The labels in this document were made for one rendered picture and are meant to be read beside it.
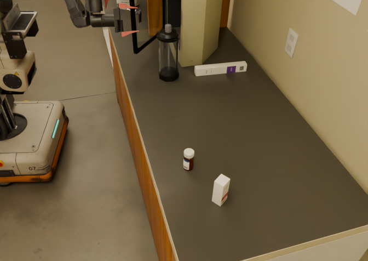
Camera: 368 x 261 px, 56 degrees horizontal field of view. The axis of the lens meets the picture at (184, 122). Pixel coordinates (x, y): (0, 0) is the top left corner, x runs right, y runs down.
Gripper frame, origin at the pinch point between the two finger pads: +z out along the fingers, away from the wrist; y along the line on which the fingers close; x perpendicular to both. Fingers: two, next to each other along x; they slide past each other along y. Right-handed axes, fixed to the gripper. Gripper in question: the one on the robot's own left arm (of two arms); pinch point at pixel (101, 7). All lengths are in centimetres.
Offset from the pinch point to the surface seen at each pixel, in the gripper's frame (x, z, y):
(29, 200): -33, 110, -64
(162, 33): -53, -8, 21
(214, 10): -39, -10, 51
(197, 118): -86, 16, 29
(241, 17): -20, 4, 76
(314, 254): -150, 25, 48
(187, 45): -46, 3, 36
